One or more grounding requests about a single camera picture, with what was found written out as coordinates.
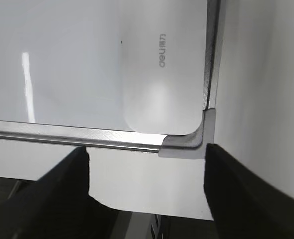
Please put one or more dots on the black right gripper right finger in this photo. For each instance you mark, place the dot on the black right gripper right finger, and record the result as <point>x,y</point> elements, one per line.
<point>243,205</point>

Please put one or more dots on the white whiteboard with metal frame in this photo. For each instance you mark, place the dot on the white whiteboard with metal frame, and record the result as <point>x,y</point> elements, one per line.
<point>61,74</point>

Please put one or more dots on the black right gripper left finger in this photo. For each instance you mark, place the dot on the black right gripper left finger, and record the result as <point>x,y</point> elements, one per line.
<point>58,206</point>

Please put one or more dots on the white whiteboard eraser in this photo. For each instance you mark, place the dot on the white whiteboard eraser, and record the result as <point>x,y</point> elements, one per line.
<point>163,72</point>

